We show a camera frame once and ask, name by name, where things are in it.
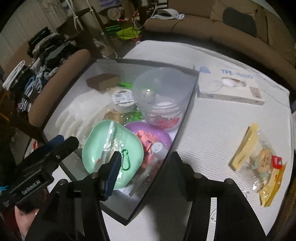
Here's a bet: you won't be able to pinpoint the green carabiner clip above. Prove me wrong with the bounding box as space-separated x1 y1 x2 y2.
121 149 131 171

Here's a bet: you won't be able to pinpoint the clear utensil packet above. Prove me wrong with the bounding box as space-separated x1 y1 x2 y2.
94 121 115 172

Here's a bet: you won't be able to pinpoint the mint green plastic plate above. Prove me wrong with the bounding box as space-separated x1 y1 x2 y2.
82 120 144 190

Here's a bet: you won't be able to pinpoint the brown sponge block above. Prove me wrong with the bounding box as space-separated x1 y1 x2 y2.
86 73 120 91

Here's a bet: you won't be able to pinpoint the white TPE glove box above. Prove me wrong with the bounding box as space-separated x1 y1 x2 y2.
198 66 265 105

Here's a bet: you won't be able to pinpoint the person left hand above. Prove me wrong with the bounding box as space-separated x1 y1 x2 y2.
15 206 39 240

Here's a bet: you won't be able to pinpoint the pink flower cutouts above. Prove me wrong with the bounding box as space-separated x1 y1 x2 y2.
135 130 160 169

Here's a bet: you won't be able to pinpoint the purple plastic plate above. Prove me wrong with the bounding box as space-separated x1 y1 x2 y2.
124 121 174 172

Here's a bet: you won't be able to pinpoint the brown armchair arm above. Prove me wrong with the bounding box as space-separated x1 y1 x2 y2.
28 49 91 128

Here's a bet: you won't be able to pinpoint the black storage box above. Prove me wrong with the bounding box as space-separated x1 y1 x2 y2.
44 59 199 225

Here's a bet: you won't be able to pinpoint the white ribbed table mat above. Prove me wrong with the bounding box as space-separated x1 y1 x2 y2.
104 41 293 240

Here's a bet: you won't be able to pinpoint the clear cartoon snack bag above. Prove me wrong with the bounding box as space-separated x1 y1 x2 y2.
246 131 275 192

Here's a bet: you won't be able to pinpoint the orange yellow snack packet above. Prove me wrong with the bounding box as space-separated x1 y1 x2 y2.
259 164 286 207

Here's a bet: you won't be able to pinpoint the clear plastic lidded cup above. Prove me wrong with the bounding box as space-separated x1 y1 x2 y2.
132 67 197 130

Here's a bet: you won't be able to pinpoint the pile of clothes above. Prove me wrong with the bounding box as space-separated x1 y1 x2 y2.
3 27 78 113

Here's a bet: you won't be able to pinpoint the green yellow bag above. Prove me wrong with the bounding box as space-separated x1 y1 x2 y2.
116 27 141 40

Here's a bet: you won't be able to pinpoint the brown sofa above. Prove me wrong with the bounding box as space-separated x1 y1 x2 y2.
144 1 295 89

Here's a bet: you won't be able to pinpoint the white cap on sofa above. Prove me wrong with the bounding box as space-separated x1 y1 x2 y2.
156 9 185 20

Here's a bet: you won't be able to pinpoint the dark cushion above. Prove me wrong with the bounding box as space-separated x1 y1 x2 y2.
223 7 257 37

